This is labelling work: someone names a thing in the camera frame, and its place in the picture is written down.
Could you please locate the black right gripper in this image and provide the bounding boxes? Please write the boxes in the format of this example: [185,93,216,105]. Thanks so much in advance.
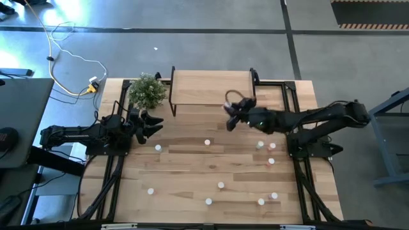
[223,98,257,121]

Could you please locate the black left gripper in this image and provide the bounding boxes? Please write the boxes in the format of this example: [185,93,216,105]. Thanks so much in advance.
[126,107,164,139]

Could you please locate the potted green plant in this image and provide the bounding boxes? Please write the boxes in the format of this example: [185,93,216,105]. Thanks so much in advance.
[127,72,167,110]

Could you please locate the yellow white power plug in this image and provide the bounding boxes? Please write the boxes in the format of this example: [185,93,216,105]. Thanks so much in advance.
[88,75,100,94]

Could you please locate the black desk leg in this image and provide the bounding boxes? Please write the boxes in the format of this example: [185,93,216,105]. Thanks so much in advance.
[27,146,86,177]

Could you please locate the white strip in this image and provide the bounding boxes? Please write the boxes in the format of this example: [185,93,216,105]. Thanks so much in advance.
[101,223,138,229]
[280,224,317,230]

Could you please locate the grey desk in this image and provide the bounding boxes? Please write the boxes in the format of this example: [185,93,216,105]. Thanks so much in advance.
[0,78,55,169]

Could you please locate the black round device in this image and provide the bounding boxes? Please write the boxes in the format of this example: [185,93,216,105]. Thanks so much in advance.
[0,126,19,153]

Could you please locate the grey flat device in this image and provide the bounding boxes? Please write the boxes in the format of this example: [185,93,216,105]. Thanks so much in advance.
[0,68,34,77]

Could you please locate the black mat hazard stripe edge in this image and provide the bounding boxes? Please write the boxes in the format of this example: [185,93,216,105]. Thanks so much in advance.
[330,0,409,31]

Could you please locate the black rounded object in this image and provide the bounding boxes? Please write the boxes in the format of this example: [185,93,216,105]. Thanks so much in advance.
[0,194,23,226]

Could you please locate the person's foot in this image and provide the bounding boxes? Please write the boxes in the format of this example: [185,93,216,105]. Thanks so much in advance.
[14,0,49,6]
[0,2,16,15]

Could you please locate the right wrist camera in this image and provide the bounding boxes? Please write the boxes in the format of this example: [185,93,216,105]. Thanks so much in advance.
[226,115,241,132]

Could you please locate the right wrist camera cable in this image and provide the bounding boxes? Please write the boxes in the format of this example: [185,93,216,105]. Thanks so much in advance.
[225,89,255,105]

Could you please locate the wooden shelf black metal frame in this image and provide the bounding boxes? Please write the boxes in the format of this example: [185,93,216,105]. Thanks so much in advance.
[168,66,260,118]

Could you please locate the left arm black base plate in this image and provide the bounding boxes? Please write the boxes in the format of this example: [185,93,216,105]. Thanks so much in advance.
[85,140,132,157]

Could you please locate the white cable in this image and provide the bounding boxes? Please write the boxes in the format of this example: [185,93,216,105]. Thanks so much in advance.
[49,20,108,82]

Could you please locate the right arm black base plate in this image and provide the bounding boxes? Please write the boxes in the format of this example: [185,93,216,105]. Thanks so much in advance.
[286,132,344,160]

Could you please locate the yellow extension cable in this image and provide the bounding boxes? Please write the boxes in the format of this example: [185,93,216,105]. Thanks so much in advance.
[24,0,96,96]

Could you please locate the blue grey metal cart frame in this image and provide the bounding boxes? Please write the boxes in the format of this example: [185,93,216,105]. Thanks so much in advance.
[367,86,409,188]

